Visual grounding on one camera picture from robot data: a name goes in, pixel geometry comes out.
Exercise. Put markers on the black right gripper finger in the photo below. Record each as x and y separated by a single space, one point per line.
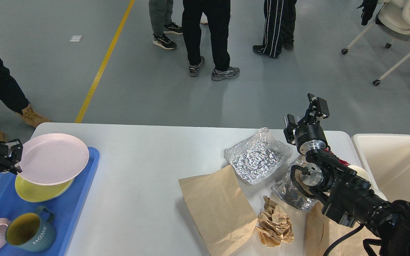
291 125
317 110

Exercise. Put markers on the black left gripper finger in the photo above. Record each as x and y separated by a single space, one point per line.
11 166
11 151

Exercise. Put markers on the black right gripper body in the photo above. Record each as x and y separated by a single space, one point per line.
309 137

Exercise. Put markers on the pink plate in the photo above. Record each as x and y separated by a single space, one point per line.
53 158

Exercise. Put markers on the brown paper bag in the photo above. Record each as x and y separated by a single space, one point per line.
220 210
321 232

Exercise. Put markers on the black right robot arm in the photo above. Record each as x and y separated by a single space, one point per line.
346 197

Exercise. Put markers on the blue plastic tray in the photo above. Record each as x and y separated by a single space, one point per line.
67 207

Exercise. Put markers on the crumpled aluminium foil tray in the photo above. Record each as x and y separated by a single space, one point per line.
257 157

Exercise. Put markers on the red small object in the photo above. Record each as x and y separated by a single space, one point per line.
341 161

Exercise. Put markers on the yellow plate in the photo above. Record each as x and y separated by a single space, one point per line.
35 193

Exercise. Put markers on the crumpled foil bag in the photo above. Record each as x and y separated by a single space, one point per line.
285 189

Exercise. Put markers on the white paper cup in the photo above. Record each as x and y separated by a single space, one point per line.
360 172

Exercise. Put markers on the teal HOME mug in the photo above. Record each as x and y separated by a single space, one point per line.
33 231

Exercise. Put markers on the white paper bowl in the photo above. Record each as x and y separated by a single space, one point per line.
380 194

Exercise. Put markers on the cream plastic bin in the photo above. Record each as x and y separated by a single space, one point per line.
387 158

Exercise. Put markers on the crumpled brown paper ball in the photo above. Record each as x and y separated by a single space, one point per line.
274 225

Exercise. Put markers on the person in striped trousers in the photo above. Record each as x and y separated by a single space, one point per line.
279 26

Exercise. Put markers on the black jacket on chair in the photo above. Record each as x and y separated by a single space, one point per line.
369 7

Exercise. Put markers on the white office chair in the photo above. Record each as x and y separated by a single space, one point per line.
393 18

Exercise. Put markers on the person in grey sneakers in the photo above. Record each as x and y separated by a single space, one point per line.
218 13

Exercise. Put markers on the person in black sneakers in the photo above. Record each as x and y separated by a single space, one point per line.
160 12

